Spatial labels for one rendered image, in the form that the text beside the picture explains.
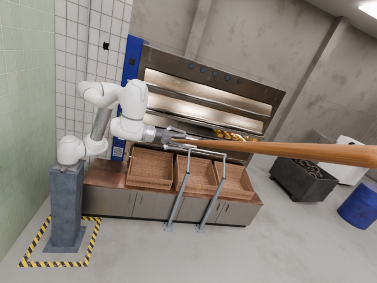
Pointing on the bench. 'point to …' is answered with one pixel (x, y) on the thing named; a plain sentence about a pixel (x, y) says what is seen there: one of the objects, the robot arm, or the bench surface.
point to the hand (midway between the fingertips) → (191, 142)
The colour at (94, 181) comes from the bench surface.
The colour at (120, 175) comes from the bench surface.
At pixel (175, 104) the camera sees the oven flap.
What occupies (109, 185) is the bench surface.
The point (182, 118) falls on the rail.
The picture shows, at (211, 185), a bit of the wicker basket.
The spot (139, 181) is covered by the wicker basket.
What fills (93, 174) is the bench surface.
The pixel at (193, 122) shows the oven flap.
